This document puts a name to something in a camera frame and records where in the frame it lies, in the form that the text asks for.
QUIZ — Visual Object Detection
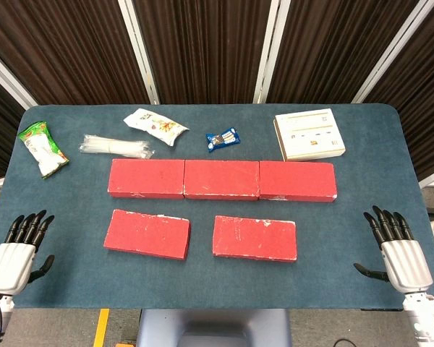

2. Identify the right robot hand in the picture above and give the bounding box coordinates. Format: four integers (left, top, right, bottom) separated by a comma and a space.
353, 205, 434, 294

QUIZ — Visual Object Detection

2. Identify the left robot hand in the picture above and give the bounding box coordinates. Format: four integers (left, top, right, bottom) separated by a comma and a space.
0, 209, 56, 296

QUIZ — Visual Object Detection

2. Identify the red brick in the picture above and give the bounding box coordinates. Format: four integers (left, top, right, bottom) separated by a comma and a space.
183, 159, 260, 202
107, 158, 186, 199
212, 215, 298, 264
258, 160, 339, 203
103, 208, 192, 261

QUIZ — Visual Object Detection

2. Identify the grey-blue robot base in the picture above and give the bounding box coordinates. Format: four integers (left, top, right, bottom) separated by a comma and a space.
135, 309, 292, 347

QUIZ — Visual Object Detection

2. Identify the green white snack bag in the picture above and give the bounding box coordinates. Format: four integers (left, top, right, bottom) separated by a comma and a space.
17, 121, 70, 180

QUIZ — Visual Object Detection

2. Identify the brown pleated partition panel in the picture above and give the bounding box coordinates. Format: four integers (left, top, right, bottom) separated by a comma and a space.
266, 0, 422, 105
132, 0, 274, 105
363, 0, 434, 181
0, 70, 26, 181
0, 0, 151, 106

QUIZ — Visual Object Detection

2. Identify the clear plastic straw packet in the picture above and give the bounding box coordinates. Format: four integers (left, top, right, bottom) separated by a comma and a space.
79, 134, 156, 160

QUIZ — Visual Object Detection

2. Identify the white flat box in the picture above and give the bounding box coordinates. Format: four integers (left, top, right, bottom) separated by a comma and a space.
273, 108, 346, 162

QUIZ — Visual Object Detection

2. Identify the blue felt table cover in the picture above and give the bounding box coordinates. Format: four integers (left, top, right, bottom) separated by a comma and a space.
0, 103, 434, 312

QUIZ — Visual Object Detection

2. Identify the blue cookie packet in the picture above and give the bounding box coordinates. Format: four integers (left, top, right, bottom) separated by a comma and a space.
205, 127, 242, 153

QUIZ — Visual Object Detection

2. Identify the white partition post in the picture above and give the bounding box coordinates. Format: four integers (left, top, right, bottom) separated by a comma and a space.
117, 0, 161, 105
0, 45, 39, 109
351, 0, 433, 104
253, 0, 292, 104

